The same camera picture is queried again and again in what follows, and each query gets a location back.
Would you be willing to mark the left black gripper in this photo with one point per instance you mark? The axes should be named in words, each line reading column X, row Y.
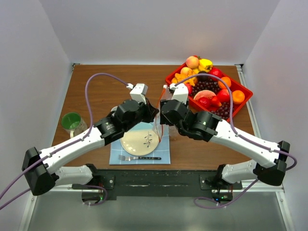
column 150, row 111

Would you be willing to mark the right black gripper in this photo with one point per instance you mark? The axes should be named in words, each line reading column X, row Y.
column 163, row 120

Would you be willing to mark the clear zip top bag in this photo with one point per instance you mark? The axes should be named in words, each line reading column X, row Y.
column 160, row 129

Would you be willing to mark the red apple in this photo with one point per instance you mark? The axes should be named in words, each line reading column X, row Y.
column 189, row 87
column 216, row 72
column 223, row 96

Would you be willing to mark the red apple back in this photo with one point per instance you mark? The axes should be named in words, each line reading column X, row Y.
column 216, row 72

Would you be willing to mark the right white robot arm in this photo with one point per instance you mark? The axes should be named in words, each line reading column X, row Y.
column 267, row 159

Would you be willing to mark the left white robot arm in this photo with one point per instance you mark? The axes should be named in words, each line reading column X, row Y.
column 41, row 167

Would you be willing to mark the small grey cup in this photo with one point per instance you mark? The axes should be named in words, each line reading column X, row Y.
column 113, row 110

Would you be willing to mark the cream and teal plate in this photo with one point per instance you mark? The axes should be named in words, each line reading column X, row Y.
column 141, row 140

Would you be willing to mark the watermelon slice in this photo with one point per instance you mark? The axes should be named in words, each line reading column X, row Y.
column 204, row 93

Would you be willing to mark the blue checked placemat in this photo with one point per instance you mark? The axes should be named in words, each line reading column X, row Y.
column 162, row 150

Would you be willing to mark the strawberry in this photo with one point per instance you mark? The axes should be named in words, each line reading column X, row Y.
column 215, row 102

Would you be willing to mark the upper purple grape bunch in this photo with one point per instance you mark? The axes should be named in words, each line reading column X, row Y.
column 206, row 85

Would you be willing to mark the purple grape bunch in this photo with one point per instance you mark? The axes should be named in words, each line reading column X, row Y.
column 206, row 85
column 225, row 111

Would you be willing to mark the metal fork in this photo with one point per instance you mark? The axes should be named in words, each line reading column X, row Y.
column 130, row 158

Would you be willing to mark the lower purple grape bunch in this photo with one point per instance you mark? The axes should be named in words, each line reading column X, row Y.
column 225, row 111

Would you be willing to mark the yellow bell pepper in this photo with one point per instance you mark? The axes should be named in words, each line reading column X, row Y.
column 205, row 65

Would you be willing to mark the green floral mug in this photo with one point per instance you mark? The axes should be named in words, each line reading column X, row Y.
column 73, row 124

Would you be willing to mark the orange fruit back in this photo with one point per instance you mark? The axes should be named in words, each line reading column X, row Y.
column 224, row 81

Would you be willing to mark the orange fruit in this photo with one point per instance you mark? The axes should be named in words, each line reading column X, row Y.
column 238, row 97
column 224, row 81

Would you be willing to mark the orange fruit right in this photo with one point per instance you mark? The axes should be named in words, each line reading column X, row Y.
column 238, row 97

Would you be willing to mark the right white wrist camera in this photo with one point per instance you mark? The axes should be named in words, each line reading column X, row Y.
column 179, row 92

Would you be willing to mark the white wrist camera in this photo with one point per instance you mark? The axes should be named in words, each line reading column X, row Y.
column 138, row 92
column 179, row 92

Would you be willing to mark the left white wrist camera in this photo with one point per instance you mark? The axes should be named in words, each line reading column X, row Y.
column 138, row 92

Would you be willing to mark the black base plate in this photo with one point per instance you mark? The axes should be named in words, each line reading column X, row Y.
column 151, row 183

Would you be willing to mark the aluminium frame rail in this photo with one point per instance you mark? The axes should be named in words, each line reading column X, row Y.
column 261, row 187

